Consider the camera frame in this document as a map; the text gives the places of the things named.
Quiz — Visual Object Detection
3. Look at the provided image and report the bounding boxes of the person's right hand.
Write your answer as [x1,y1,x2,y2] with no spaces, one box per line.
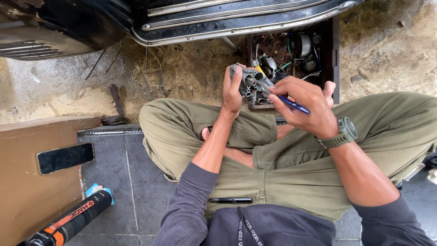
[267,75,339,140]

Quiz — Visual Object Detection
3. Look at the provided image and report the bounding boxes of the person's left hand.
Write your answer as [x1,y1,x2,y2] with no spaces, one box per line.
[221,63,256,116]

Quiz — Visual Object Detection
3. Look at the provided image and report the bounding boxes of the grey metal carburetor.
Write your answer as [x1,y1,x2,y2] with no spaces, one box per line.
[229,63,274,102]

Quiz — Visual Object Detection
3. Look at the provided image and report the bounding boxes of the blue-handled pliers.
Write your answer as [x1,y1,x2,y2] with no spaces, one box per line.
[246,77,311,115]

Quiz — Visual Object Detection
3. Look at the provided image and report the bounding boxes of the green wristwatch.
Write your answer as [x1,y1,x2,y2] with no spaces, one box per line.
[315,116,358,149]

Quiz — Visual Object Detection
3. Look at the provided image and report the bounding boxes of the wooden box of metal parts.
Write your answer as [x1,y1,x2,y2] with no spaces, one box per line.
[246,15,340,110]

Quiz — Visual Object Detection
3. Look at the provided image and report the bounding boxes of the olive green trousers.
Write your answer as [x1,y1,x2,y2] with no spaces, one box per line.
[139,91,437,222]

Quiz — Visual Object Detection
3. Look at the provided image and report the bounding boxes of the black pen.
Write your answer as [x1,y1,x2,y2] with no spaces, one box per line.
[209,197,253,204]

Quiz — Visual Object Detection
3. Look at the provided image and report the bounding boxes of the rusty metal scrap piece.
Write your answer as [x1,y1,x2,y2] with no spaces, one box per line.
[109,84,125,117]

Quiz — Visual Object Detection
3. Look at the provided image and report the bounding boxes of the black scooter body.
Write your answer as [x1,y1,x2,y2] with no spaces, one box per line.
[0,0,367,61]

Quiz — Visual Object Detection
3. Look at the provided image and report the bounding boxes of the dark grey sweatshirt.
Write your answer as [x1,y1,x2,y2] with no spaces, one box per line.
[152,161,436,246]

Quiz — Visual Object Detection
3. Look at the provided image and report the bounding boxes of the blue paper packet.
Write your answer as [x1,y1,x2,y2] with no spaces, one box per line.
[85,183,115,205]

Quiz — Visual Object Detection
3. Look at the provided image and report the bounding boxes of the black smartphone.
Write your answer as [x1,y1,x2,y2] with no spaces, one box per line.
[36,142,95,175]

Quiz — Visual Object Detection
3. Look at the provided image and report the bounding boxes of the black orange spray can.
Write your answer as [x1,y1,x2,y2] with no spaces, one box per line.
[17,190,113,246]

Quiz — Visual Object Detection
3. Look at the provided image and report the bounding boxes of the brown wooden board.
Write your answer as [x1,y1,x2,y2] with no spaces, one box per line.
[0,115,103,246]

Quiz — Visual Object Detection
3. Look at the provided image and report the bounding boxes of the black printed lanyard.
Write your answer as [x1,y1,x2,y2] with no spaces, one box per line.
[237,207,265,246]

